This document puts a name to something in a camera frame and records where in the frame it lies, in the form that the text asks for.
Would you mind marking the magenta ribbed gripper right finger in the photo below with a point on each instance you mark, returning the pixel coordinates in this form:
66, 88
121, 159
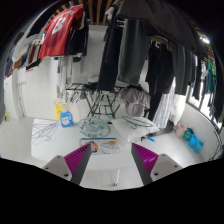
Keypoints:
152, 166

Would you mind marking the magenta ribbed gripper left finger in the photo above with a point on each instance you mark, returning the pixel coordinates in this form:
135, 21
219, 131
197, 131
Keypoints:
72, 166

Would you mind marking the folded patterned towel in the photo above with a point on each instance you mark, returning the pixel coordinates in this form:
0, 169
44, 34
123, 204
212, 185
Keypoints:
101, 145

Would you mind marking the blue clothes peg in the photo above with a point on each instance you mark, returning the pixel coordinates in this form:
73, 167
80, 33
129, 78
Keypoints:
151, 139

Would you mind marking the white folded cloth pile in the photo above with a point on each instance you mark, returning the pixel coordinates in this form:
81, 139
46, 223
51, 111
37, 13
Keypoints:
130, 134

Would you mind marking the pink plastic bucket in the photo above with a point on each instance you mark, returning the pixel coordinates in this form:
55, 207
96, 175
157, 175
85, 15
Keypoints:
180, 130

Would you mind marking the blue detergent bottle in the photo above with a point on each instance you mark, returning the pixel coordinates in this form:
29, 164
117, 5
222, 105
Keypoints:
66, 118

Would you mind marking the blue plastic container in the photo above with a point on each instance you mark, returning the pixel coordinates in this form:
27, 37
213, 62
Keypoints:
193, 141

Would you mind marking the teal plastic container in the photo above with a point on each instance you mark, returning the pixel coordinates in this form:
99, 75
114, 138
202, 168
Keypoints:
188, 134

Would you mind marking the yellow detergent bottle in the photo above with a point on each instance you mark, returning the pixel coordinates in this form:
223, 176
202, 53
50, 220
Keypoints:
59, 108

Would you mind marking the grey shirt on rack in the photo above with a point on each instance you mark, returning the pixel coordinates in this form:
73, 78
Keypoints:
134, 101

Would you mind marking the black folding drying rack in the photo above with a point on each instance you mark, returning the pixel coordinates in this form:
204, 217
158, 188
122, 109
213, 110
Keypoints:
99, 102

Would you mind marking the black hanging garment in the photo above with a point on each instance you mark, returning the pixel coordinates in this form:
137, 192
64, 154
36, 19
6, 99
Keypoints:
109, 65

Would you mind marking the dark green hanging trousers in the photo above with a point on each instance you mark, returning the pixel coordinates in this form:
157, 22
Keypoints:
134, 48

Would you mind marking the red football jersey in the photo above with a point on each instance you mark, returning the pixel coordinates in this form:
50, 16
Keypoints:
58, 29

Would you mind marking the pile of wire hangers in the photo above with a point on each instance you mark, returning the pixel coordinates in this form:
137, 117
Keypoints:
43, 132

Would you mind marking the dark wire hanger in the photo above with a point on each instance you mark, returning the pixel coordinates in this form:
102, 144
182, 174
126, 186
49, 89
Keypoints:
137, 122

